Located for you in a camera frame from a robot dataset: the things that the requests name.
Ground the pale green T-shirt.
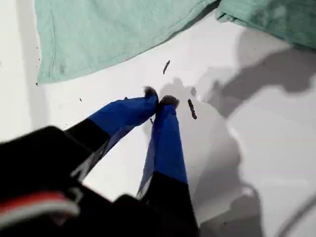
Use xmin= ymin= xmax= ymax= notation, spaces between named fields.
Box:
xmin=34 ymin=0 xmax=316 ymax=86

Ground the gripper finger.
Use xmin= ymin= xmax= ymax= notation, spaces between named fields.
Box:
xmin=136 ymin=95 xmax=196 ymax=216
xmin=64 ymin=86 xmax=159 ymax=183

